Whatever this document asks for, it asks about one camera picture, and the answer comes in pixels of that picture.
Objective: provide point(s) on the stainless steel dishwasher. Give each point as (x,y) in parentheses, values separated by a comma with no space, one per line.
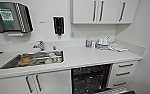
(91,80)

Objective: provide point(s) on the small blue bottle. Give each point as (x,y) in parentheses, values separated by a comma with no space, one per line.
(87,42)

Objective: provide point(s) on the small white cup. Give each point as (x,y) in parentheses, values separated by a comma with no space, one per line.
(93,44)

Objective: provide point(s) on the small chrome sink fitting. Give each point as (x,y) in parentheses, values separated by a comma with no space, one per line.
(54,48)

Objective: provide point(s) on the white mug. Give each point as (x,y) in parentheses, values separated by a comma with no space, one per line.
(55,58)

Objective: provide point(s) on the black soap dispenser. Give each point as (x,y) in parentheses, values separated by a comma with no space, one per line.
(58,26)

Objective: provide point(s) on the white dish stack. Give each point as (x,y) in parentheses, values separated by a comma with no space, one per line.
(102,44)

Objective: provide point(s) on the white plate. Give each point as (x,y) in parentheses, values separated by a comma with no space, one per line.
(48,62)

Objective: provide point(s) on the chrome faucet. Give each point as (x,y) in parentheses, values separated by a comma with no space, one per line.
(40,45)

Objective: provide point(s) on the stainless steel sink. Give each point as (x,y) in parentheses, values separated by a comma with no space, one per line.
(37,64)

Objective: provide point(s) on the orange stained bowl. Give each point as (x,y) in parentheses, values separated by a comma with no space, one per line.
(25,60)

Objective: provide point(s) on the white narrow drawer unit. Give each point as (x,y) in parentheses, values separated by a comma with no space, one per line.
(124,79)

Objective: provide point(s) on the steel paper towel dispenser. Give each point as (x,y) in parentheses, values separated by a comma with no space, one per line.
(7,15)

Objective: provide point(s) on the white wall cabinet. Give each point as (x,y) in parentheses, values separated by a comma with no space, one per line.
(84,11)

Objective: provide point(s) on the small wall label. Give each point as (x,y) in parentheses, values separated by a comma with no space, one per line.
(42,22)

